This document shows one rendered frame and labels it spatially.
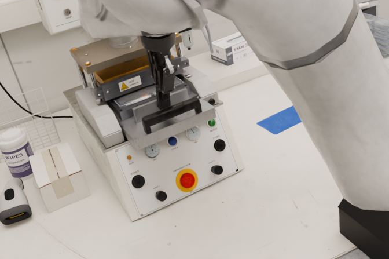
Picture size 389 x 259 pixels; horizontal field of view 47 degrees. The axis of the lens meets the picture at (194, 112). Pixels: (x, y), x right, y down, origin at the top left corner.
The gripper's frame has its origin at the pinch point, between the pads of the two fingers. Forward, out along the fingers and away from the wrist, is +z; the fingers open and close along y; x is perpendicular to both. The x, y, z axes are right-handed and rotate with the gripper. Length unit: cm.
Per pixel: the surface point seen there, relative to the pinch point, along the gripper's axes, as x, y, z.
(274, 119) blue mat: 38.0, -1.3, 29.7
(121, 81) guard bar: -6.5, -11.9, 1.8
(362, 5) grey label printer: 105, -34, 27
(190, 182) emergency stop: 0.3, 13.0, 20.5
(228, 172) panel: 11.7, 13.6, 22.7
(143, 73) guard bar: -0.2, -12.0, 1.9
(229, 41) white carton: 51, -49, 36
